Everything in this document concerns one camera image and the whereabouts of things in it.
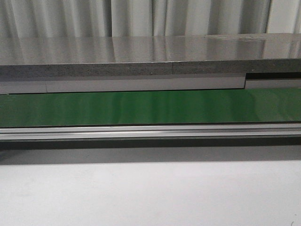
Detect green conveyor belt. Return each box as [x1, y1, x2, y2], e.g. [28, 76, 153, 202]
[0, 88, 301, 128]

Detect grey stone counter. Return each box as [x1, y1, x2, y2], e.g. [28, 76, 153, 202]
[0, 32, 301, 94]

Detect white pleated curtain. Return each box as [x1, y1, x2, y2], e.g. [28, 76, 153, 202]
[0, 0, 301, 38]

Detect aluminium conveyor frame rail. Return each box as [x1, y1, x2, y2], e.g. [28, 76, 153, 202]
[0, 122, 301, 141]

